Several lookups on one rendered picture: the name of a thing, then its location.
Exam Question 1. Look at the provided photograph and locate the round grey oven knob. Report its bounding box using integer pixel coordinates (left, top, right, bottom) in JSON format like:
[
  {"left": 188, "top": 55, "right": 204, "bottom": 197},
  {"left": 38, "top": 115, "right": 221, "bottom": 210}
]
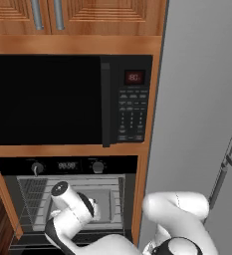
[{"left": 92, "top": 160, "right": 106, "bottom": 174}]

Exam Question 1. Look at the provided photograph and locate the grey cupboard handle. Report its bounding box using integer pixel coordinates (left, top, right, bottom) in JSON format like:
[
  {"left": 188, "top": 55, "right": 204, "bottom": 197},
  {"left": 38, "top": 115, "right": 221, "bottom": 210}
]
[
  {"left": 30, "top": 0, "right": 45, "bottom": 32},
  {"left": 53, "top": 0, "right": 66, "bottom": 32}
]

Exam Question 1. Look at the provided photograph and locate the grey wire oven rack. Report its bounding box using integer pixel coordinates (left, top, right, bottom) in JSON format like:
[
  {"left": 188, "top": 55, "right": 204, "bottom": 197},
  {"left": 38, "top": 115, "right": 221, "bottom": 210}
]
[{"left": 15, "top": 174, "right": 126, "bottom": 233}]

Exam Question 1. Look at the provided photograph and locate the wide wooden cupboard door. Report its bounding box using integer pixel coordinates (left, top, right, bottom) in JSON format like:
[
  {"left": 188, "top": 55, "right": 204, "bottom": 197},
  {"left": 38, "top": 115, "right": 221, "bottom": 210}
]
[{"left": 47, "top": 0, "right": 167, "bottom": 37}]

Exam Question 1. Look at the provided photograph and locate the black pointer oven knob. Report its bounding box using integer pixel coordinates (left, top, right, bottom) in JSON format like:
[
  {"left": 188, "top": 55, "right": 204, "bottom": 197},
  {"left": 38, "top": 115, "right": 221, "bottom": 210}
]
[{"left": 31, "top": 161, "right": 45, "bottom": 177}]

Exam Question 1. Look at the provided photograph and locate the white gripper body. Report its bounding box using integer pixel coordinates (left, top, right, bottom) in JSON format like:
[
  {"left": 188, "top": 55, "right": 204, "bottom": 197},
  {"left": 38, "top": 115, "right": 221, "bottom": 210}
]
[{"left": 92, "top": 197, "right": 102, "bottom": 221}]

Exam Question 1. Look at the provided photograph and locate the grey fridge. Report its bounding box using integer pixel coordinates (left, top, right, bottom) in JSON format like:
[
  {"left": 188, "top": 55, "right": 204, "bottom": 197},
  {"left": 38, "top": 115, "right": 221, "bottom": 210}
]
[{"left": 137, "top": 0, "right": 232, "bottom": 255}]

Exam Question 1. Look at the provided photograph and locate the black microwave door handle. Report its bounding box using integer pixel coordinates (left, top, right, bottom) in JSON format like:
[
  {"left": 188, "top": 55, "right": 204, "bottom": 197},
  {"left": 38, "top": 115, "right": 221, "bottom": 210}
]
[{"left": 100, "top": 61, "right": 113, "bottom": 148}]

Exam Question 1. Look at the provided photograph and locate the black microwave oven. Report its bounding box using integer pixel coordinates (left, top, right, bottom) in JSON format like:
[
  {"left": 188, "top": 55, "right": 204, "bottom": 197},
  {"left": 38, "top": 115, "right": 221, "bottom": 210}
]
[{"left": 0, "top": 54, "right": 153, "bottom": 148}]

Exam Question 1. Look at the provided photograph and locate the narrow wooden cupboard door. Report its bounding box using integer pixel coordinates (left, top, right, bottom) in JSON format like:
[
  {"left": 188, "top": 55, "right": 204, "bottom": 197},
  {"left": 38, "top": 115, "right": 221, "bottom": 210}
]
[{"left": 0, "top": 0, "right": 52, "bottom": 36}]

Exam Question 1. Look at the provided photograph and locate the black built-in oven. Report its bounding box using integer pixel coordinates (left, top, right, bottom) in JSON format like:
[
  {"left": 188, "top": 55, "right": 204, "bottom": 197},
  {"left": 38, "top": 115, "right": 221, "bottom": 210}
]
[{"left": 0, "top": 154, "right": 139, "bottom": 255}]

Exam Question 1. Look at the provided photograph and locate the grey oven tray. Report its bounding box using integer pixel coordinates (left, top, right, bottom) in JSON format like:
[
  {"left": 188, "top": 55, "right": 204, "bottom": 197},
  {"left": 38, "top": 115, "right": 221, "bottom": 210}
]
[{"left": 47, "top": 187, "right": 122, "bottom": 224}]

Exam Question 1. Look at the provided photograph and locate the wooden appliance cabinet frame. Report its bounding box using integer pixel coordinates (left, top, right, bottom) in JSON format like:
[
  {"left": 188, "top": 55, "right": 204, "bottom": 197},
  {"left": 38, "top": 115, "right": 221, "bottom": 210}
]
[{"left": 0, "top": 34, "right": 164, "bottom": 241}]

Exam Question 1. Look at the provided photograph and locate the short grey fridge handle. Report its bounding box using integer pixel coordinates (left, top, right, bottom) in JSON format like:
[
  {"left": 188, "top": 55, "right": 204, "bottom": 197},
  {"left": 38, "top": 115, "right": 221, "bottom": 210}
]
[{"left": 207, "top": 162, "right": 229, "bottom": 211}]

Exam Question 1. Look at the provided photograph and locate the black oven door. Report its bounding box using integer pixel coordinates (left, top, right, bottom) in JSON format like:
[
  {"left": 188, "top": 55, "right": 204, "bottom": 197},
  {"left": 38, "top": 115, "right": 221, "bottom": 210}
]
[{"left": 7, "top": 230, "right": 133, "bottom": 255}]

